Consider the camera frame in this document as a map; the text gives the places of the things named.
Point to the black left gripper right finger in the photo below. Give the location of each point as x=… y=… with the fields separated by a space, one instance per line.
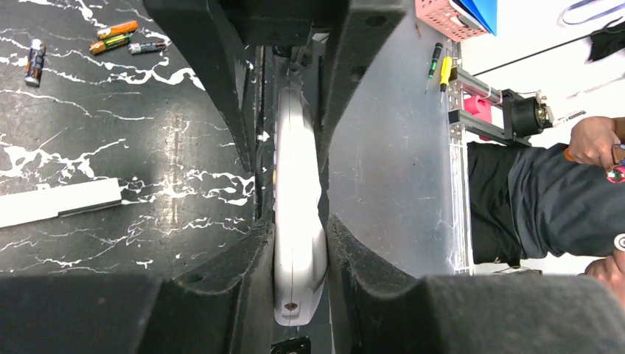
x=377 y=308

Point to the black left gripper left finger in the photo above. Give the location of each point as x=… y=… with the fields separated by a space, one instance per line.
x=222 y=306

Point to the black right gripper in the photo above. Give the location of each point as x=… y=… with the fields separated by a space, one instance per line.
x=211 y=36

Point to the white remote control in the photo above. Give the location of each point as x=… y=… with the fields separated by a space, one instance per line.
x=300 y=252

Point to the dark grey battery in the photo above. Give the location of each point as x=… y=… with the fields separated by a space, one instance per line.
x=147 y=47

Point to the green screwdriver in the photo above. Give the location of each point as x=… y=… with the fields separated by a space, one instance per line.
x=433 y=64

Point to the pink basket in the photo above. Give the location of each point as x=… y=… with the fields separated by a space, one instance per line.
x=450 y=19

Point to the yellow screwdriver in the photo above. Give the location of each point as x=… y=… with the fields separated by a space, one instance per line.
x=446 y=67

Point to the orange green battery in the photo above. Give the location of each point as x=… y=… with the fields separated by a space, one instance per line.
x=104 y=45

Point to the person in dark shirt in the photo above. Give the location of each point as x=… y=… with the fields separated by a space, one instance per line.
x=531 y=202

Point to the long white rectangular block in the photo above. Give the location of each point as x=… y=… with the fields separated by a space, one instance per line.
x=38 y=205

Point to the black battery on table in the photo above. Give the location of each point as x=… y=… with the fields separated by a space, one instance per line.
x=35 y=63

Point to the aluminium frame rail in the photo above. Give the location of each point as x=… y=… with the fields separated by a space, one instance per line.
x=461 y=255

